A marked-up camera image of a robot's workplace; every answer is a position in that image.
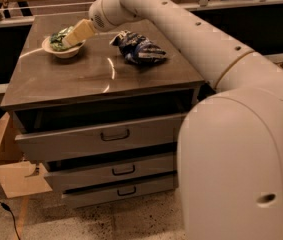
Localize white paper bowl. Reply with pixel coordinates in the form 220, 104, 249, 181
42, 37, 85, 59

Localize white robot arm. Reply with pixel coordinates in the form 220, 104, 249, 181
88, 0, 283, 240

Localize black cable on floor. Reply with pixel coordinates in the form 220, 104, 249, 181
0, 190, 22, 240

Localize middle grey drawer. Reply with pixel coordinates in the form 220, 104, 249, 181
44, 152, 175, 192

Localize grey drawer cabinet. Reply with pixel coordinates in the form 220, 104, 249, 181
1, 14, 203, 195

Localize bottom grey drawer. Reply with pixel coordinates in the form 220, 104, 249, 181
62, 173, 177, 208

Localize blue chip bag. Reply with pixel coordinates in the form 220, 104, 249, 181
110, 30, 166, 64

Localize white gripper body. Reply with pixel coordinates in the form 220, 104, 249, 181
89, 0, 138, 32

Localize grey drawer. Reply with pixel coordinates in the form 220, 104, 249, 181
44, 152, 175, 192
62, 173, 177, 208
16, 113, 185, 162

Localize brown cardboard box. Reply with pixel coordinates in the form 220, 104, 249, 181
0, 113, 51, 198

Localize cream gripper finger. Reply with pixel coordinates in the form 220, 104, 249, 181
62, 19, 95, 48

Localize top grey drawer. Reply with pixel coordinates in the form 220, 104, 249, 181
16, 113, 185, 162

